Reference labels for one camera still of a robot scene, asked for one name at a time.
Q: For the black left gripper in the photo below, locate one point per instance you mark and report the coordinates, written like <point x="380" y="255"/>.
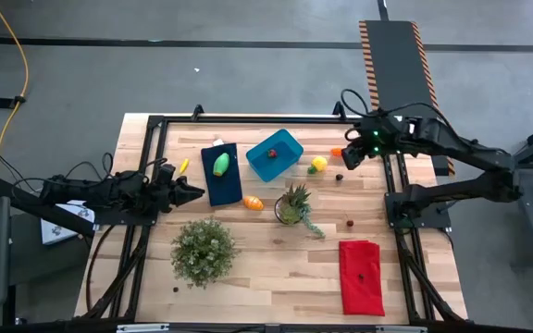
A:
<point x="162" y="196"/>

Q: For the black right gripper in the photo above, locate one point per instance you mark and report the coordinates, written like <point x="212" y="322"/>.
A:
<point x="366" y="143"/>

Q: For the orange toy carrot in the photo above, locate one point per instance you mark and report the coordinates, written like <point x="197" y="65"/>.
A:
<point x="337" y="151"/>

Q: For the yellow toy banana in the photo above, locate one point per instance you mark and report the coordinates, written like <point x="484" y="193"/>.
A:
<point x="183" y="166"/>

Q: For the yellow toy lemon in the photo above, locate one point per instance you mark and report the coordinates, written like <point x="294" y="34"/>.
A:
<point x="319" y="163"/>

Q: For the green toy corn cob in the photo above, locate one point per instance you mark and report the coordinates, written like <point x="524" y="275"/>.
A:
<point x="221" y="164"/>

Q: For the orange toy fruit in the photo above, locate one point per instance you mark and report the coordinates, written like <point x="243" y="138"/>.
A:
<point x="253" y="203"/>

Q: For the red toy strawberry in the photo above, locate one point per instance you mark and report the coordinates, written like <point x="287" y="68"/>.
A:
<point x="272" y="153"/>

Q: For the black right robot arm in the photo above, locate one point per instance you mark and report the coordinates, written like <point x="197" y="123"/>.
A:
<point x="456" y="145"/>

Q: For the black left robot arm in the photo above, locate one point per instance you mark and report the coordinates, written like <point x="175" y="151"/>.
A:
<point x="109" y="192"/>

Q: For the blue plastic tupperware container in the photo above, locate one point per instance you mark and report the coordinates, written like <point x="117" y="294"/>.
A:
<point x="285" y="159"/>

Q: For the navy blue folded cloth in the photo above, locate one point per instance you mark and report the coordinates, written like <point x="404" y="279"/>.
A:
<point x="222" y="189"/>

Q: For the small white tag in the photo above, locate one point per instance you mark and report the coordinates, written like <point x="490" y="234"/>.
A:
<point x="218" y="142"/>

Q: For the bushy green potted plant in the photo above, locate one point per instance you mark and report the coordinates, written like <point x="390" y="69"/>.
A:
<point x="204" y="252"/>

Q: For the red toy cherry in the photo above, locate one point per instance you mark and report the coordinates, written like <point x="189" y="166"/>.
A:
<point x="350" y="223"/>

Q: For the succulent plant in black pot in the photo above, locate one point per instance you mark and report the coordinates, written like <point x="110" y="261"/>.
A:
<point x="292" y="210"/>

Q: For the black mat with orange stripes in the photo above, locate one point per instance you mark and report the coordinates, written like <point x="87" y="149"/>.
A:
<point x="396" y="60"/>

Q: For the white printed booklet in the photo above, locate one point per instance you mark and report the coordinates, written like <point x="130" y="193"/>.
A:
<point x="58" y="231"/>

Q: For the red folded cloth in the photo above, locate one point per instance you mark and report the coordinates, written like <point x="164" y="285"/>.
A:
<point x="361" y="296"/>

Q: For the black metal beam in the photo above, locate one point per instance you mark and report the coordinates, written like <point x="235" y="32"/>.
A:
<point x="40" y="210"/>

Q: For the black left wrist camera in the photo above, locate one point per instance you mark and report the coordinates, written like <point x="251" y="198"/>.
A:
<point x="165" y="172"/>

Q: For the black aluminium table frame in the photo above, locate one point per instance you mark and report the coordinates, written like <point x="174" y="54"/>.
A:
<point x="271" y="119"/>

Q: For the silver metal bracket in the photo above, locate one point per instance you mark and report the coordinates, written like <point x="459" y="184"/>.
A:
<point x="141" y="328"/>
<point x="400" y="329"/>

